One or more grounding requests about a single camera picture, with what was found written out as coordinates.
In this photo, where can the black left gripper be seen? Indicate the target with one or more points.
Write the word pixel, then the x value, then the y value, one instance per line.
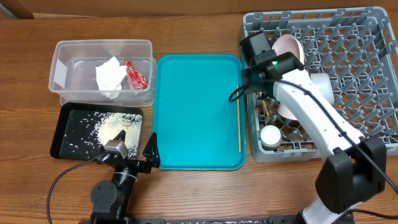
pixel 143 166

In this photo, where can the white napkin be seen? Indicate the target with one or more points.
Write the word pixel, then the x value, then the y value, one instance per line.
pixel 109 76

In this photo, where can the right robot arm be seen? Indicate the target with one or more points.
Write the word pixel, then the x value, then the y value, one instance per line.
pixel 354 167

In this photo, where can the wooden chopstick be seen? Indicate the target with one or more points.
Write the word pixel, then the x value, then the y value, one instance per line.
pixel 238 118
pixel 265 109

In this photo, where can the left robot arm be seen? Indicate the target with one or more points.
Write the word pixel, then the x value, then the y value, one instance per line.
pixel 111 198

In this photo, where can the clear plastic bin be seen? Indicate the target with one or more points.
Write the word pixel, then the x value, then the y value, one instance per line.
pixel 73 71

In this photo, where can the red snack wrapper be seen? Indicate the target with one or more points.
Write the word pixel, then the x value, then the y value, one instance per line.
pixel 135 79

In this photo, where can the rice pile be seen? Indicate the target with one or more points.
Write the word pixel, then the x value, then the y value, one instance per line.
pixel 114 124

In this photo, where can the grey bowl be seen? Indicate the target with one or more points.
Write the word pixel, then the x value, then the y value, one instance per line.
pixel 323 84

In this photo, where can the white paper cup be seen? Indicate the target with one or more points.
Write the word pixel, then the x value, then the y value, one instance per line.
pixel 270 137

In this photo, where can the black plastic tray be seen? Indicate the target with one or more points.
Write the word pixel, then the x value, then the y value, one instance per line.
pixel 76 136

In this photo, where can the teal plastic tray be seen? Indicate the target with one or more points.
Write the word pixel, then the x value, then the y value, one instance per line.
pixel 195 123

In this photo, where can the pink bowl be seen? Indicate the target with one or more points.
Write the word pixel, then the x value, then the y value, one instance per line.
pixel 284 112

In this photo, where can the black bar at table edge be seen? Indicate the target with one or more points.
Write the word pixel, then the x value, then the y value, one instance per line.
pixel 290 219

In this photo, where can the white round plate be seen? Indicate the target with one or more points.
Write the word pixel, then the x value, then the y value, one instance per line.
pixel 288 43

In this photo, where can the grey dishwasher rack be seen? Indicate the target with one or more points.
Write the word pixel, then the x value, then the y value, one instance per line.
pixel 357 49

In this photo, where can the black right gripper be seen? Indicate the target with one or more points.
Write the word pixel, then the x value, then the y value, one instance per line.
pixel 247 78

